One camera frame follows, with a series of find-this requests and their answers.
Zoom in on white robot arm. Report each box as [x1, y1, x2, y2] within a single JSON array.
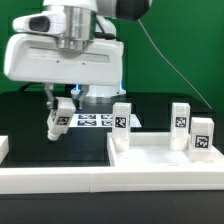
[[4, 0, 153, 108]]

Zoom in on black cables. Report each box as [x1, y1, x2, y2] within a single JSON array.
[[18, 83, 46, 93]]

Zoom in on white U-shaped obstacle fence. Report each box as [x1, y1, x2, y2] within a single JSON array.
[[0, 134, 224, 195]]

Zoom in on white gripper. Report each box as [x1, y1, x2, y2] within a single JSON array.
[[4, 34, 123, 110]]

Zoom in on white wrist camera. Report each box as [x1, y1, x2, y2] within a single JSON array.
[[13, 11, 66, 36]]

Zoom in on white square table top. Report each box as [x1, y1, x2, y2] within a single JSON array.
[[107, 132, 224, 168]]

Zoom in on white base tag plate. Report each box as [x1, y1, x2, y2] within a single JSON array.
[[70, 114, 141, 128]]

